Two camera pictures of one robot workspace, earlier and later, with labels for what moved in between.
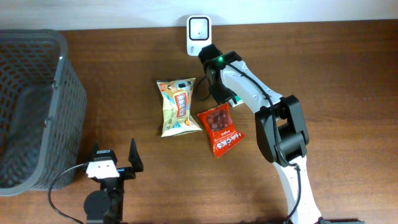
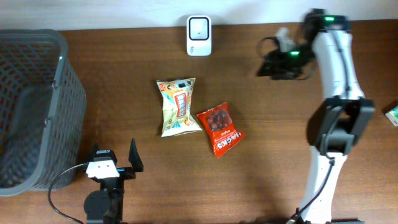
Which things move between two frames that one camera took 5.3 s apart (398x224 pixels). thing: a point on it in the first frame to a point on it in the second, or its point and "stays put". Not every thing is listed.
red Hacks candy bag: x=223 y=134 stays put
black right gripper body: x=222 y=93 to x=291 y=63
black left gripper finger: x=93 y=154 stays put
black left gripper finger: x=134 y=157 stays put
